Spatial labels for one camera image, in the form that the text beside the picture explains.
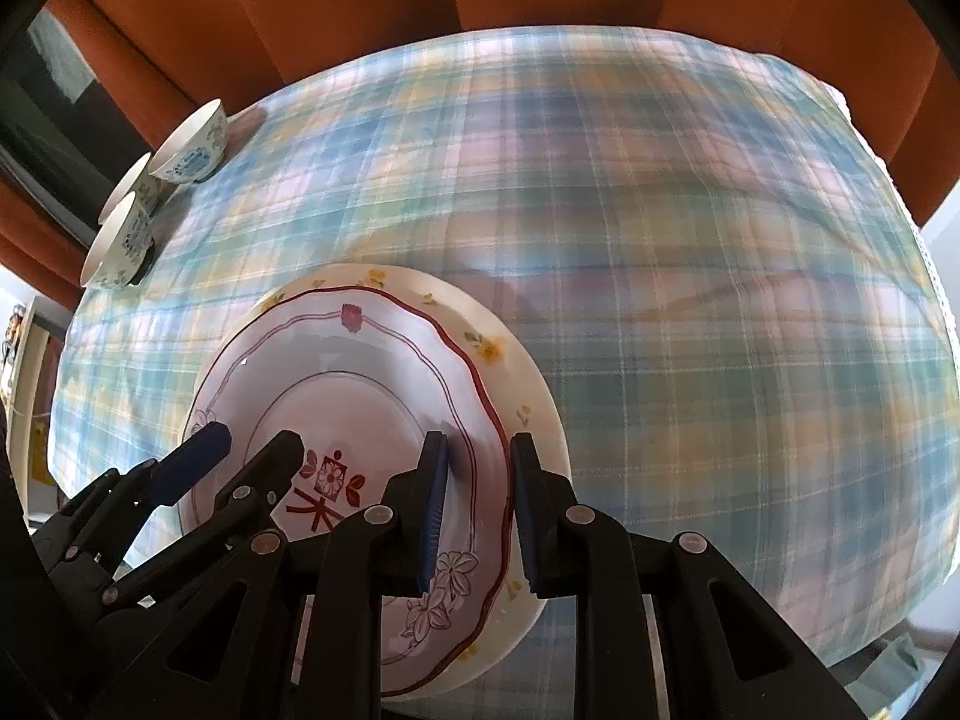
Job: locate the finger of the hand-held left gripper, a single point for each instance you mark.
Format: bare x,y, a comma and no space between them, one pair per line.
199,450
277,457

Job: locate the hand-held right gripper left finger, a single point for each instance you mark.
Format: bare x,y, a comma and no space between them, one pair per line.
435,510

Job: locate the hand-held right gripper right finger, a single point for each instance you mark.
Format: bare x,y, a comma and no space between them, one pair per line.
525,517

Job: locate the red trim white plate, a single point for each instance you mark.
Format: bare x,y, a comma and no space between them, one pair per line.
360,405

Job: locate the large yellow floral plate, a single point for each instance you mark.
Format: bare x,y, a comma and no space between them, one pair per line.
514,379

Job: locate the blue print ceramic bowl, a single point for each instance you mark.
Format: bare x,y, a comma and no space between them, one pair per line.
187,146

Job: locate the wooden shelf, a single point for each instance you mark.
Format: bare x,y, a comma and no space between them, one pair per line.
30,390

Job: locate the white ceramic bowl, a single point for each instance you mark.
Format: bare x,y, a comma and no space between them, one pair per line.
120,240
139,184

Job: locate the plaid tablecloth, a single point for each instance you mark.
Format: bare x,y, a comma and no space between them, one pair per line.
675,277

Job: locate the dark glass window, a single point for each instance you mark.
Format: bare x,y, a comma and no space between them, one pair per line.
45,90

